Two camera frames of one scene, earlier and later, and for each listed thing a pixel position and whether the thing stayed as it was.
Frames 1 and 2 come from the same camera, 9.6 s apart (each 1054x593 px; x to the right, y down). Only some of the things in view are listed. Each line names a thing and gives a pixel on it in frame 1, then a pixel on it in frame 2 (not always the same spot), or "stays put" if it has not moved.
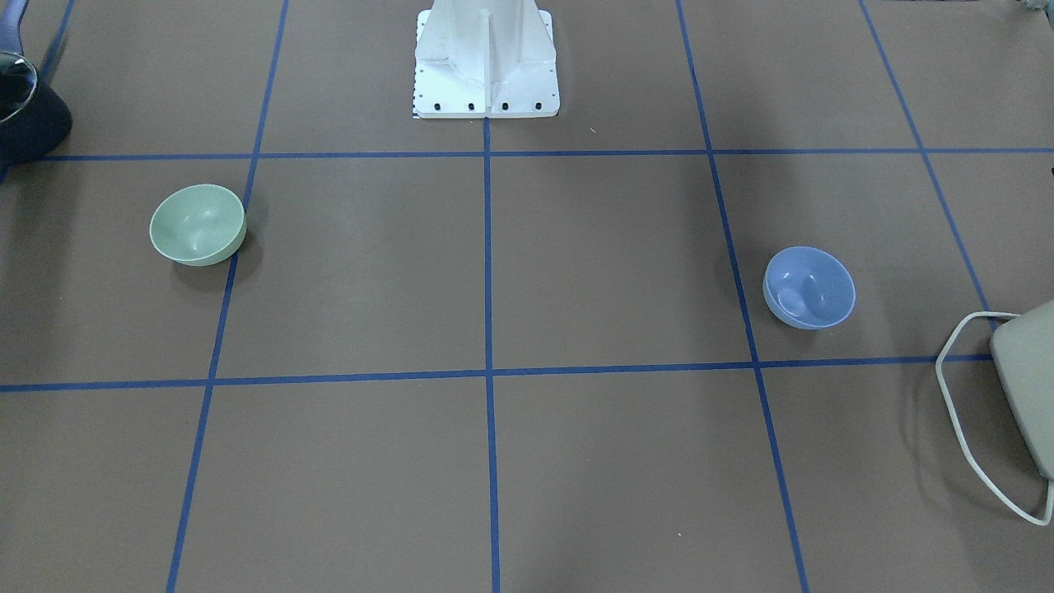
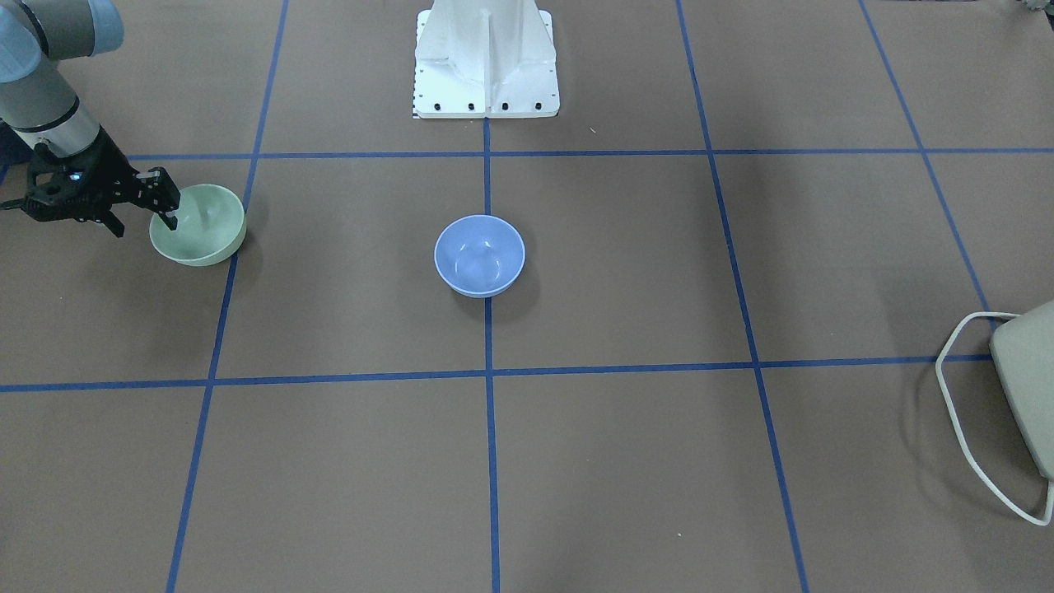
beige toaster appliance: (1023, 350) stays put
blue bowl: (808, 287) → (480, 255)
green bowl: (198, 225) stays put
